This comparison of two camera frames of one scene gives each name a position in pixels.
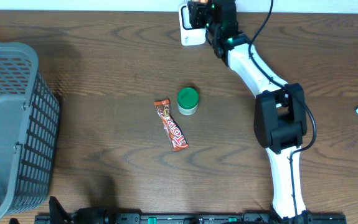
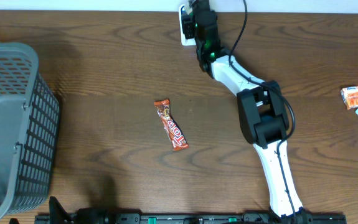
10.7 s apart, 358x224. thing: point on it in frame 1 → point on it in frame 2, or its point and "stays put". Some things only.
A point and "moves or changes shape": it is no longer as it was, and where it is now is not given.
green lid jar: x=188 y=99 moves or changes shape
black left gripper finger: x=14 y=221 stays put
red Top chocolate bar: x=176 y=137 stays put
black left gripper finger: x=57 y=214 stays put
